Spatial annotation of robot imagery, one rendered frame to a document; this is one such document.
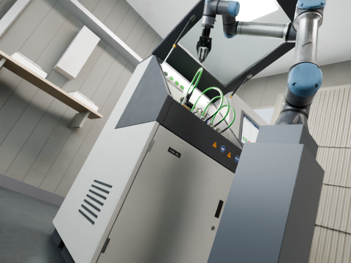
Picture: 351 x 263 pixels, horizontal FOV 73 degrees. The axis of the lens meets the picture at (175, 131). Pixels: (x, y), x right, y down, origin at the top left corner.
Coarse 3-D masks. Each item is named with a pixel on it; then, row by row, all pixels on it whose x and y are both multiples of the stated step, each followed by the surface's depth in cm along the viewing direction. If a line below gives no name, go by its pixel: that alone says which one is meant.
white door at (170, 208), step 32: (160, 128) 118; (160, 160) 117; (192, 160) 128; (128, 192) 106; (160, 192) 115; (192, 192) 127; (224, 192) 140; (128, 224) 105; (160, 224) 114; (192, 224) 125; (128, 256) 104; (160, 256) 113; (192, 256) 124
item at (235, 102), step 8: (224, 96) 210; (232, 96) 201; (216, 104) 212; (232, 104) 198; (240, 104) 206; (224, 112) 198; (232, 112) 194; (240, 112) 202; (248, 112) 211; (256, 120) 217; (232, 128) 188
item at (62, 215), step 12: (144, 60) 199; (132, 84) 189; (120, 108) 179; (108, 120) 188; (108, 132) 171; (96, 144) 179; (96, 156) 163; (84, 168) 171; (84, 180) 156; (72, 192) 163; (72, 204) 150; (60, 216) 156; (60, 228) 144; (60, 240) 142
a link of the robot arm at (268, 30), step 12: (240, 24) 132; (252, 24) 129; (264, 24) 127; (276, 24) 125; (288, 24) 122; (228, 36) 139; (252, 36) 133; (264, 36) 129; (276, 36) 126; (288, 36) 122
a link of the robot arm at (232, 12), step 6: (222, 0) 126; (228, 0) 125; (216, 6) 126; (222, 6) 125; (228, 6) 123; (234, 6) 122; (216, 12) 128; (222, 12) 127; (228, 12) 125; (234, 12) 123; (222, 18) 132; (228, 18) 129; (234, 18) 130; (228, 24) 132
